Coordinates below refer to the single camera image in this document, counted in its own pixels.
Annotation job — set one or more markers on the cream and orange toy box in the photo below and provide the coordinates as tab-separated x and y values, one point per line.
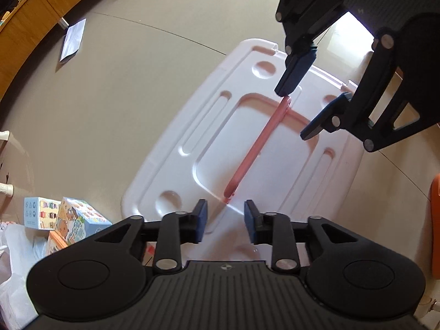
58	242

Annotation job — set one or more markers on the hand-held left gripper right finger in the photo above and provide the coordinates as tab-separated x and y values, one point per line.
249	220

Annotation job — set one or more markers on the pink toy table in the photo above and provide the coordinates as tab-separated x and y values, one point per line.
5	165

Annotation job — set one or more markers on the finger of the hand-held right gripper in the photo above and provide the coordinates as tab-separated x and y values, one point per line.
295	72
326	117

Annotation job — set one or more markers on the light blue bear box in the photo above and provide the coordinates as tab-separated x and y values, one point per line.
79	220

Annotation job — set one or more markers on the small blue toy box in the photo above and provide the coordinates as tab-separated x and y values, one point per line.
39	213

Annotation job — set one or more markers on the white envelope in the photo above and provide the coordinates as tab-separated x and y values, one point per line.
73	39

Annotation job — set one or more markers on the white plastic bag orange print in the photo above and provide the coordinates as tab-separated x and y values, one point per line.
17	275

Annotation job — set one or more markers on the wooden cabinet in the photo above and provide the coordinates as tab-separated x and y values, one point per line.
31	24

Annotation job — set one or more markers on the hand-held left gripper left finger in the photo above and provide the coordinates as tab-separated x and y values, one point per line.
202	220

